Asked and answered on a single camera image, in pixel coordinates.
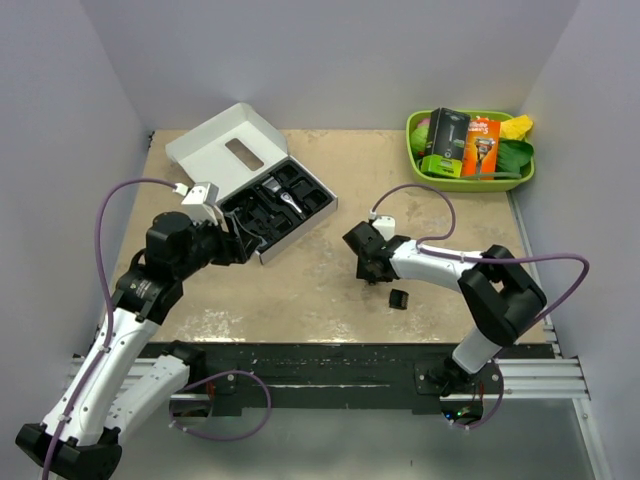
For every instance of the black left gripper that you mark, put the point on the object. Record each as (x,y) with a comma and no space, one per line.
(233,247)

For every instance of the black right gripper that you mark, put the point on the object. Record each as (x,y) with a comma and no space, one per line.
(363,272)

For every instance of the black comb attachment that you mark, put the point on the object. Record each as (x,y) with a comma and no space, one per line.
(398,299)

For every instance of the white clipper kit box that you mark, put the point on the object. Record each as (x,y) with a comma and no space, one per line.
(237,150)

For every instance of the silver black hair clipper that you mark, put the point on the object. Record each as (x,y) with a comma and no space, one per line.
(274,187)

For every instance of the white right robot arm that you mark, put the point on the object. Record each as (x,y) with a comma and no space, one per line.
(501,296)

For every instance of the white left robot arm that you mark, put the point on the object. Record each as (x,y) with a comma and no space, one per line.
(83,435)

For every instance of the green plastic basket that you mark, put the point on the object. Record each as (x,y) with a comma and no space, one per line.
(502,181)

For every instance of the black razor box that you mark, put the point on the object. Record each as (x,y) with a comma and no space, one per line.
(445,143)

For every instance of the orange razor package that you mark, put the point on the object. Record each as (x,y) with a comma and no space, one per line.
(480,154)

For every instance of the green leaf item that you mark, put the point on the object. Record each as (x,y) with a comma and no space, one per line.
(513,155)

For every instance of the yellow cloth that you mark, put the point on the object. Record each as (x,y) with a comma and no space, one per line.
(516,128)

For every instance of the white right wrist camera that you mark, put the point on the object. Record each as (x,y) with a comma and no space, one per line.
(385,225)

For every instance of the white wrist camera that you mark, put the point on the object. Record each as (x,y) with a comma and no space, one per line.
(385,225)
(199,201)

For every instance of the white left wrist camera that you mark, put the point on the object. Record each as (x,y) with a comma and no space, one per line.
(199,201)

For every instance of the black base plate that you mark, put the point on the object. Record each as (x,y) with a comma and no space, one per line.
(238,376)

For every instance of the aluminium rail frame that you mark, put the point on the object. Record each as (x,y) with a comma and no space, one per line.
(532,379)

